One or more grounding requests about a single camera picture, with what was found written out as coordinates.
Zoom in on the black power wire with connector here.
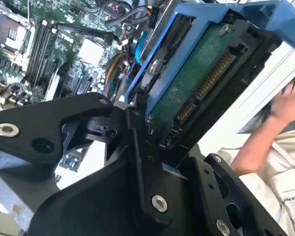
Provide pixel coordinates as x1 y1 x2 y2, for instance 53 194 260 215
148 5 160 28

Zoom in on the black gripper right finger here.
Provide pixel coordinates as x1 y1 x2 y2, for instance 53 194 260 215
179 152 289 236

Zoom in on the person bare hand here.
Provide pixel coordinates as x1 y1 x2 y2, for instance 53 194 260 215
269 81 295 123

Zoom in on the hard disk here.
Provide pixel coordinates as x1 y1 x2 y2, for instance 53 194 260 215
124 0 295 164

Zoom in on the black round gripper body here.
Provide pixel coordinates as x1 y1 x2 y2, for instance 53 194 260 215
27 110 212 236

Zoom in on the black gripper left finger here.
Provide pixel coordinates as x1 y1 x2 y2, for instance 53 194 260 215
0 92 174 225

